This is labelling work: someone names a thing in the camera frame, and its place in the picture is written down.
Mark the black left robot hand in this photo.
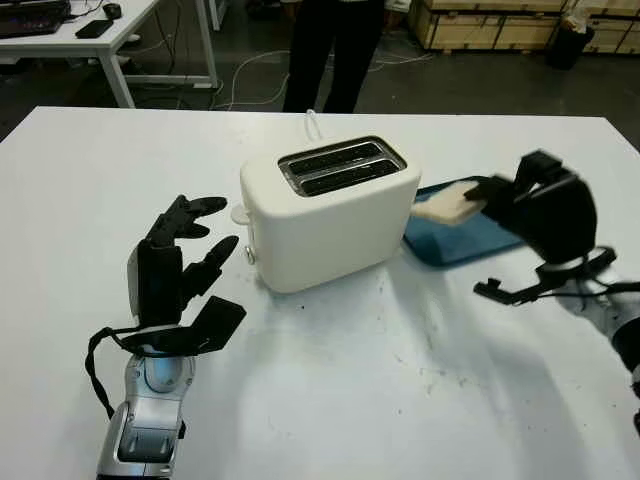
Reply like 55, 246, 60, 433
124, 194, 241, 327

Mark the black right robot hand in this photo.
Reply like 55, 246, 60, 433
464, 149, 599, 265

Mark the white bread slice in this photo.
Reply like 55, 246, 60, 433
410, 182, 489, 225

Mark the blue plastic tray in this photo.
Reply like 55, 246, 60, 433
401, 174, 527, 272

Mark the white two-slot toaster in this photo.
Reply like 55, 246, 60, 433
239, 134, 423, 294

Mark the person in white jacket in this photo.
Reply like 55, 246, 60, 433
279, 0, 402, 114

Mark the black waste bin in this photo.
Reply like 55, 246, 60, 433
544, 23, 597, 72

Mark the crumpled paper waste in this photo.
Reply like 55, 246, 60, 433
559, 12, 587, 34

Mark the white office desk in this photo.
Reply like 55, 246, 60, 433
0, 0, 222, 109

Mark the black smartphone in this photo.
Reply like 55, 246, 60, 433
74, 18, 116, 40

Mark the black laptop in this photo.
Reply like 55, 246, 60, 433
0, 0, 72, 39

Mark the tangled white floor cable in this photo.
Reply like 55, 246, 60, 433
369, 48, 434, 74

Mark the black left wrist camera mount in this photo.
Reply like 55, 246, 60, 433
119, 295, 248, 358

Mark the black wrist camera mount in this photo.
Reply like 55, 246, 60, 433
119, 295, 248, 358
473, 247, 618, 307

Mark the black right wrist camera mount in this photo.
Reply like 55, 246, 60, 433
473, 247, 618, 307

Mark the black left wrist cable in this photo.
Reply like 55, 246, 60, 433
84, 327, 151, 419

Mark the white toaster power cord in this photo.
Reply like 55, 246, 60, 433
303, 108, 324, 142

